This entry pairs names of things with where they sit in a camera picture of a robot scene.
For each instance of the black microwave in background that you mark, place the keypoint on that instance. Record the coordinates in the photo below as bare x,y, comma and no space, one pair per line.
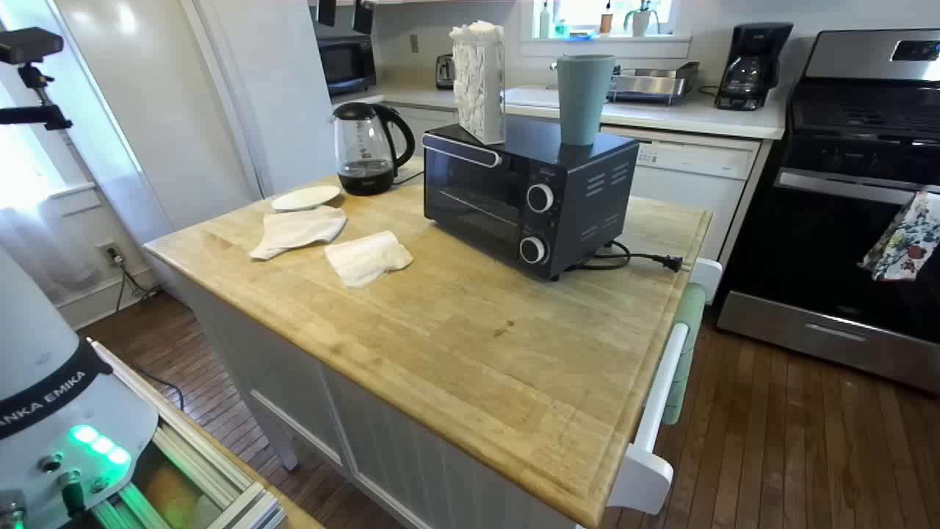
347,60

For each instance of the glass electric kettle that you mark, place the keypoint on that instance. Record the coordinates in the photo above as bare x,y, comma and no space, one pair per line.
372,144

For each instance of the floral dish towel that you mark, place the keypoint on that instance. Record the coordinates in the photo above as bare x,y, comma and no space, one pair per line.
909,241

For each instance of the white kitchen island cart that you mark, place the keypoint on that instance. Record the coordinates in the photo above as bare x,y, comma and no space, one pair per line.
458,389

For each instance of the silver tray on counter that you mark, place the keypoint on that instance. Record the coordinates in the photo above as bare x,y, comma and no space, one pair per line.
652,82

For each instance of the green towel on rail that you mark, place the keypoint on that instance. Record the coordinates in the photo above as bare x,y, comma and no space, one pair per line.
692,314

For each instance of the black toaster oven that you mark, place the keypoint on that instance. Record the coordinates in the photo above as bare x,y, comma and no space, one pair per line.
530,200

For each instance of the teal tall cup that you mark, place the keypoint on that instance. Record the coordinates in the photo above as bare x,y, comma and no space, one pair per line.
583,88

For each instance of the white dishwasher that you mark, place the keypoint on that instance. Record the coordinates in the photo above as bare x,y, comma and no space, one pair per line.
693,172

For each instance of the white cloth left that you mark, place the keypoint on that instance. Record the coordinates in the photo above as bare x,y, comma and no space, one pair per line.
288,229

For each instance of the black kitchen stove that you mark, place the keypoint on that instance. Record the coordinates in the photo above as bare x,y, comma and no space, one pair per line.
862,138

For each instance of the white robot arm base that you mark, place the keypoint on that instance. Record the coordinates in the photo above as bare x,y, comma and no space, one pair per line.
68,426

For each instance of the black camera on tripod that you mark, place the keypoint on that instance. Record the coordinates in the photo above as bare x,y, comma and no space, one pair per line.
25,48

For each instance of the black coffee maker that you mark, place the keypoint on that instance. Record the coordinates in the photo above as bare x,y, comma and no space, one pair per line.
752,66

